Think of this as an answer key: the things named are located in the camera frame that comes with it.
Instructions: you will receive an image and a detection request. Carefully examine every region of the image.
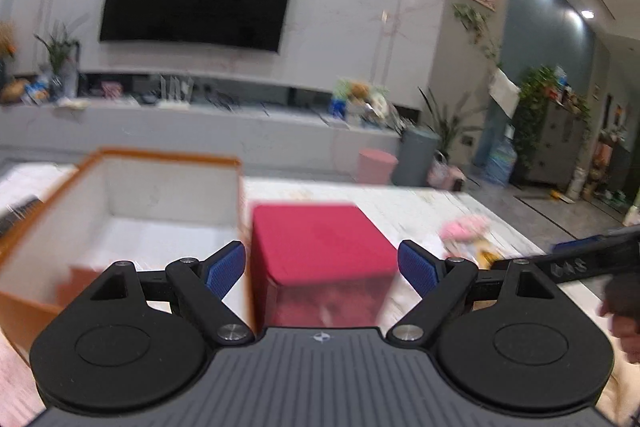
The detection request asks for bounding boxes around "pink space heater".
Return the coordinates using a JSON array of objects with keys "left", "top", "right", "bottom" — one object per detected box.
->
[{"left": 429, "top": 164, "right": 467, "bottom": 191}]

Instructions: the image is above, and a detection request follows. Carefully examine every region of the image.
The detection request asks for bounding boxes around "grey pedal bin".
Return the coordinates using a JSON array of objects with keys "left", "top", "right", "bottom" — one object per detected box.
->
[{"left": 392, "top": 127, "right": 441, "bottom": 188}]

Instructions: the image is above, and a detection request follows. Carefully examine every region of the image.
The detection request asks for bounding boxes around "white router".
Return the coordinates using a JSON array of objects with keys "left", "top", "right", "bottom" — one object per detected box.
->
[{"left": 160, "top": 76, "right": 194, "bottom": 104}]

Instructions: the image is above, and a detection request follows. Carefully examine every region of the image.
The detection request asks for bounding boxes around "hanging vine plant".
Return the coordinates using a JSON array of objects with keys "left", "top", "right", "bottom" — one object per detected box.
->
[{"left": 452, "top": 2, "right": 502, "bottom": 64}]

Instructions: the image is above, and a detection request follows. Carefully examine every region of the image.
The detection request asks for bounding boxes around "white tote bag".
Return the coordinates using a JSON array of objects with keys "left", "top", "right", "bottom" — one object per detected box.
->
[{"left": 489, "top": 67, "right": 522, "bottom": 118}]

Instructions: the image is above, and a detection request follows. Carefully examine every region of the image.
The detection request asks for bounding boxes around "red box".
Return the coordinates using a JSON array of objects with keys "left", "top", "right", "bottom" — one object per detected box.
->
[{"left": 251, "top": 203, "right": 399, "bottom": 328}]

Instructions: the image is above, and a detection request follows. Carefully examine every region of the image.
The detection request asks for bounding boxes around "grey drawer cabinet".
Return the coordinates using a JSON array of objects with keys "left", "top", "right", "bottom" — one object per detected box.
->
[{"left": 530, "top": 99, "right": 592, "bottom": 188}]

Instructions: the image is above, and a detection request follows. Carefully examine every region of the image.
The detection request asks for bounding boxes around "green plant in vase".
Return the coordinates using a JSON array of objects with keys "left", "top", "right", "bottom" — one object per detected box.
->
[{"left": 34, "top": 21, "right": 82, "bottom": 100}]

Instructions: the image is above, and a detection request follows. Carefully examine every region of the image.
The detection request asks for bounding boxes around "green climbing plant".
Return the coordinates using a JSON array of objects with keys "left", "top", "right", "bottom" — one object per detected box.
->
[{"left": 512, "top": 66, "right": 558, "bottom": 170}]

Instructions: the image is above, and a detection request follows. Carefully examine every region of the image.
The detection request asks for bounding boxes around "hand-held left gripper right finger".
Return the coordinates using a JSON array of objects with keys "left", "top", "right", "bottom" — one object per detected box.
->
[{"left": 386, "top": 240, "right": 566, "bottom": 349}]

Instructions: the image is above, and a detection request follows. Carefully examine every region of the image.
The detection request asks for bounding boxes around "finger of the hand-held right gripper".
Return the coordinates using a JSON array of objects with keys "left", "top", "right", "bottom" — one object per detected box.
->
[{"left": 551, "top": 226, "right": 640, "bottom": 254}]

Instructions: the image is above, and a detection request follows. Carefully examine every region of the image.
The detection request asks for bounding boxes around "pink waste bin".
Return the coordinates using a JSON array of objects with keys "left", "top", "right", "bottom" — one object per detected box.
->
[{"left": 357, "top": 148, "right": 399, "bottom": 184}]

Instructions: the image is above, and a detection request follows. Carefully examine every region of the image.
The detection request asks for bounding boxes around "person's right hand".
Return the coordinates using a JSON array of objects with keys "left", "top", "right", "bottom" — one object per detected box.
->
[{"left": 600, "top": 274, "right": 640, "bottom": 353}]

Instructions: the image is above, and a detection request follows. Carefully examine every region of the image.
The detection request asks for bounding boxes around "white lace tablecloth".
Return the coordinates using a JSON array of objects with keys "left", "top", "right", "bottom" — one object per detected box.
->
[{"left": 0, "top": 162, "right": 546, "bottom": 408}]

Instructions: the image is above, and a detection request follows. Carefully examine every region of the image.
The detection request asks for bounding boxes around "tall leafy floor plant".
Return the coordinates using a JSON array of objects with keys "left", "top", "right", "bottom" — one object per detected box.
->
[{"left": 419, "top": 86, "right": 483, "bottom": 160}]

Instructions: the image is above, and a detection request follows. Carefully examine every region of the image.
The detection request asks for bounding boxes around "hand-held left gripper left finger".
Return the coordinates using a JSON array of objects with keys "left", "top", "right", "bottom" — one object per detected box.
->
[{"left": 90, "top": 241, "right": 253, "bottom": 348}]

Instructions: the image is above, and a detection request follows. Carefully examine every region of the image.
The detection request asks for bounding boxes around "white floor bottle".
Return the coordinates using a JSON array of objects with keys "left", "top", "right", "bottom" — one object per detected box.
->
[{"left": 566, "top": 166, "right": 587, "bottom": 202}]

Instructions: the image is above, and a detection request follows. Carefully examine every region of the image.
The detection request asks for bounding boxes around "blue water bottle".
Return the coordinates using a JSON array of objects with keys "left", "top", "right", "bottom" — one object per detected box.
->
[{"left": 481, "top": 138, "right": 519, "bottom": 186}]

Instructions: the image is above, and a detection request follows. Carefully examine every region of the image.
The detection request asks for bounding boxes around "dark ribbed object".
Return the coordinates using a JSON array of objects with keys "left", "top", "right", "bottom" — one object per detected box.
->
[{"left": 0, "top": 196, "right": 42, "bottom": 239}]

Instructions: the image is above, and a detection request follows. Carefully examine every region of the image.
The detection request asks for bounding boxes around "orange cardboard box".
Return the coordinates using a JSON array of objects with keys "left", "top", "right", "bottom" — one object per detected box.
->
[{"left": 0, "top": 148, "right": 248, "bottom": 365}]

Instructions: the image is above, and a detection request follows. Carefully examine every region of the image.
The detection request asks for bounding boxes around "long white tv console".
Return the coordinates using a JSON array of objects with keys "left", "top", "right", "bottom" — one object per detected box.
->
[{"left": 0, "top": 69, "right": 416, "bottom": 180}]

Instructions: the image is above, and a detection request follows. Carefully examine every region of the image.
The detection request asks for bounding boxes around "pink flower toy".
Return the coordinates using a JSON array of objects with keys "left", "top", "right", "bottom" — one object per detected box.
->
[{"left": 440, "top": 214, "right": 493, "bottom": 243}]

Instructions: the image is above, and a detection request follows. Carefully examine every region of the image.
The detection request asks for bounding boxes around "yellow wet wipes pack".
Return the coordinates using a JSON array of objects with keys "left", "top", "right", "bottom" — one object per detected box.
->
[{"left": 467, "top": 241, "right": 507, "bottom": 269}]

